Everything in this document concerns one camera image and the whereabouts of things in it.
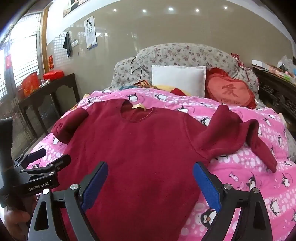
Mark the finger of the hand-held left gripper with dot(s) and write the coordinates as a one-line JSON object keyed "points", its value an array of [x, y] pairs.
{"points": [[55, 163], [34, 154]]}

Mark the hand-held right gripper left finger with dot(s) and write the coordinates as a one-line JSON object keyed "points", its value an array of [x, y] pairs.
{"points": [[94, 185]]}

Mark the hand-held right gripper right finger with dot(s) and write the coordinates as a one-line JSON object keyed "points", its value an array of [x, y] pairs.
{"points": [[205, 185]]}

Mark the maroon fleece sweater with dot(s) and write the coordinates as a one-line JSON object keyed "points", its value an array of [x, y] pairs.
{"points": [[143, 150]]}

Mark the colourful crumpled clothes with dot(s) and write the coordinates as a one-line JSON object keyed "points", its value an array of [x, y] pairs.
{"points": [[138, 84]]}

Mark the person's left hand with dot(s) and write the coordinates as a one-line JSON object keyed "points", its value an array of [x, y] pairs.
{"points": [[13, 222]]}

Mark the pink penguin printed blanket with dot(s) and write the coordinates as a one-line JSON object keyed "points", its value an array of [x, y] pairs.
{"points": [[254, 185]]}

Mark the dark wooden side table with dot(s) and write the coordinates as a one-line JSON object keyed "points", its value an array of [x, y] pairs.
{"points": [[46, 89]]}

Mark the red gift boxes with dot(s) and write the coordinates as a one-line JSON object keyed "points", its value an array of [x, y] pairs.
{"points": [[30, 84]]}

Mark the flat red gift box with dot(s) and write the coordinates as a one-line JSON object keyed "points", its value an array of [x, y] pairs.
{"points": [[53, 74]]}

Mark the red paper on window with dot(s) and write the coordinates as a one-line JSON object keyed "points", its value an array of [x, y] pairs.
{"points": [[8, 61]]}

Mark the red heart-shaped pillow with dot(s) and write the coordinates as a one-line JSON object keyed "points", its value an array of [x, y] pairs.
{"points": [[229, 90]]}

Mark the yellow cloth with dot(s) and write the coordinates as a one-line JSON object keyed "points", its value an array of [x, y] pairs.
{"points": [[168, 89]]}

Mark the window with lattice grille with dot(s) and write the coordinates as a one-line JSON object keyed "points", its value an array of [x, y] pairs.
{"points": [[23, 51]]}

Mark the white pillow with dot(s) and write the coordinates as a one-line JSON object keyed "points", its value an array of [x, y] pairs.
{"points": [[178, 80]]}

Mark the dark hanging cloth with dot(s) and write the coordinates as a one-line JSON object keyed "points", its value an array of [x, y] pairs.
{"points": [[68, 44]]}

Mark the dark carved wooden cabinet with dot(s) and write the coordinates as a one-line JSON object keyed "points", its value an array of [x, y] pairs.
{"points": [[277, 92]]}

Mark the white box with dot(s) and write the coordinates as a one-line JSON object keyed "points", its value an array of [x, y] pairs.
{"points": [[259, 63]]}

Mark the eye chart poster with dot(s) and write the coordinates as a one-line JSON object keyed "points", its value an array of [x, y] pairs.
{"points": [[90, 32]]}

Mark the pile of plastic bags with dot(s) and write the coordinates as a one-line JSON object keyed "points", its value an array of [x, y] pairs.
{"points": [[288, 67]]}

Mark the red paper on wall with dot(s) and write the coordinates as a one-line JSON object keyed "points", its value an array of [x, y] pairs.
{"points": [[50, 62]]}

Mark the wall poster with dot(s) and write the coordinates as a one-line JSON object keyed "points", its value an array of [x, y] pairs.
{"points": [[76, 5]]}

